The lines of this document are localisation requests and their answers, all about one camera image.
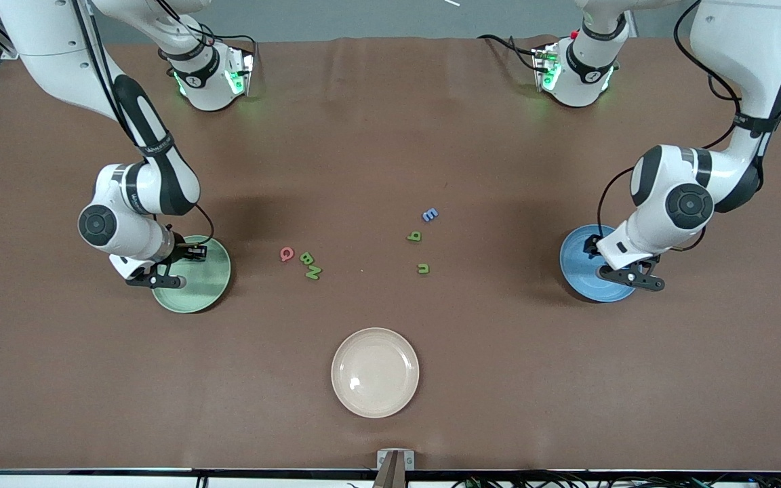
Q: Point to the grey metal camera bracket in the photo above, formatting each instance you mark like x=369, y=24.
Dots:
x=395, y=461

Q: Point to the brown table cover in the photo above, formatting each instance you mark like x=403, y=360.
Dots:
x=160, y=407

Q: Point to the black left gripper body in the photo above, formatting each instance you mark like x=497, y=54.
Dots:
x=592, y=245

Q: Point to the light green plate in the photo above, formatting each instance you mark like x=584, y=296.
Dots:
x=201, y=291

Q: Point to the blue plate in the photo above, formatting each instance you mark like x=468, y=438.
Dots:
x=580, y=278

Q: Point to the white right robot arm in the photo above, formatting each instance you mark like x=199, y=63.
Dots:
x=58, y=41

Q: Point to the beige plate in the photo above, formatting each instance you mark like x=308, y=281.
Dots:
x=375, y=373

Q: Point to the red foam letter Q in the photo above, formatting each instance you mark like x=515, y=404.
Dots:
x=287, y=254

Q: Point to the green foam letter N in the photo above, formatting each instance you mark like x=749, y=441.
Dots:
x=313, y=272

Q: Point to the green foam letter B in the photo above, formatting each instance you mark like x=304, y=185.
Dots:
x=306, y=258

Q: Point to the green foam letter q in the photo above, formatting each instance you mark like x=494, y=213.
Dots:
x=414, y=236

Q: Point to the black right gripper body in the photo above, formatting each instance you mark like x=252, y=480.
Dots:
x=179, y=253

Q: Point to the blue foam letter m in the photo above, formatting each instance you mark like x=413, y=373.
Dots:
x=430, y=215

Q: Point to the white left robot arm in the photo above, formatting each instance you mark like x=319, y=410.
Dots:
x=736, y=41

